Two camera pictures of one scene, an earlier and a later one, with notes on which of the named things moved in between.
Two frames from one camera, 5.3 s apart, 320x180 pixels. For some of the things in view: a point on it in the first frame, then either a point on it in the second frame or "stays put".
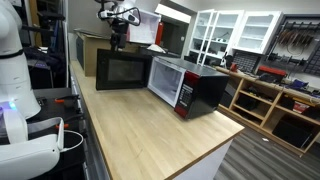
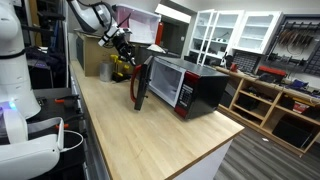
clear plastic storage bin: x=146 y=31 stays put
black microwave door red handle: x=119 y=70 -> x=139 y=82
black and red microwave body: x=192 y=87 stays put
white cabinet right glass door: x=257 y=30 stays put
